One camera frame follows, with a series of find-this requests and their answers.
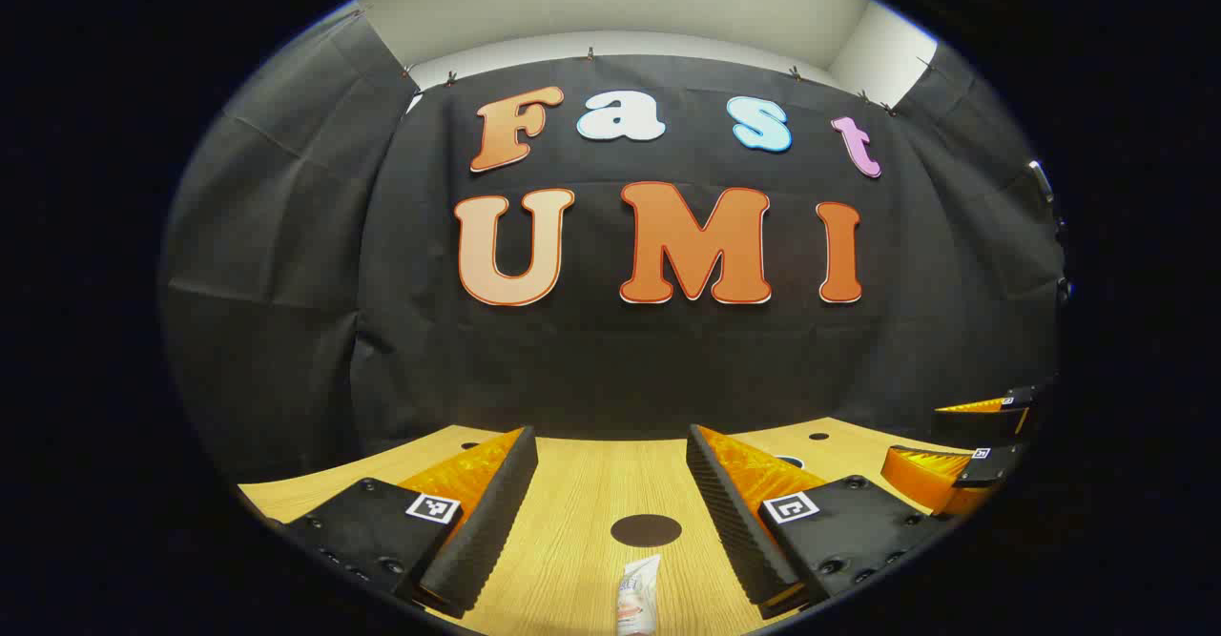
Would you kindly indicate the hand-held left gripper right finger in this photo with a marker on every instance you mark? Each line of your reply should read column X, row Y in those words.
column 725, row 522

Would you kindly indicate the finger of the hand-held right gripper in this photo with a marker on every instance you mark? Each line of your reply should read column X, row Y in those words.
column 968, row 424
column 916, row 474

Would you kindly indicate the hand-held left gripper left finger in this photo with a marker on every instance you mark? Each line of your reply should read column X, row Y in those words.
column 496, row 522

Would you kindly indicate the dark brown round coaster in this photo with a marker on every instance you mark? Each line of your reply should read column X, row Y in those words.
column 646, row 530

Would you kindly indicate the white toothpaste tube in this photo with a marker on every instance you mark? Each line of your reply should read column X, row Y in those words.
column 637, row 598

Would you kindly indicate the wooden desktop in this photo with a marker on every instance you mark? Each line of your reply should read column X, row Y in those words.
column 572, row 493

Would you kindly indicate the black backdrop cloth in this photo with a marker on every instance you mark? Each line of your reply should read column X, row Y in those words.
column 610, row 369

